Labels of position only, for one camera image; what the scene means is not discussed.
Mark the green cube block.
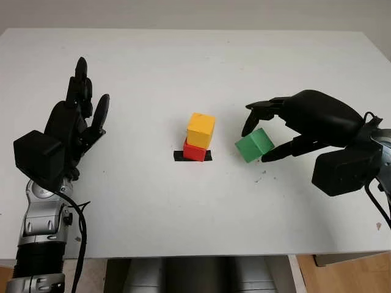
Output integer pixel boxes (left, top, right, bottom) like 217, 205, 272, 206
234, 128, 275, 163

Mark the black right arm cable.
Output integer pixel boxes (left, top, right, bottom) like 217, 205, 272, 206
363, 111, 391, 230

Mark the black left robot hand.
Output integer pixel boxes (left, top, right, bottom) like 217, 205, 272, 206
44, 57, 111, 181

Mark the grey robot torso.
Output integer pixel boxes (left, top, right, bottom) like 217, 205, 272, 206
105, 258, 291, 293

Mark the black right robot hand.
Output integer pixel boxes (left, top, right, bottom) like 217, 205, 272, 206
241, 89, 366, 163

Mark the yellow cube block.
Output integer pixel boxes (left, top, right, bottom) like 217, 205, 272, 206
186, 112, 216, 148

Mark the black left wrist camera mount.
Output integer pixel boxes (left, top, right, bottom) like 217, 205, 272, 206
13, 130, 65, 189

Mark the red cube block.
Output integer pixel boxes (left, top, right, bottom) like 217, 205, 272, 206
182, 137, 206, 162

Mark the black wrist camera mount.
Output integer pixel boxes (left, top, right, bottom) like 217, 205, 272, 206
311, 143, 384, 197
13, 130, 65, 189

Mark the white table leg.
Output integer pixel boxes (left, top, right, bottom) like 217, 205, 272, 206
288, 255, 308, 293

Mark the black tape strip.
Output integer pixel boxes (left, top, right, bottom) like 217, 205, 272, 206
173, 150, 213, 162

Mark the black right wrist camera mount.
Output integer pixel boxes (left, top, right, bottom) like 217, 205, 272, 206
311, 143, 384, 197

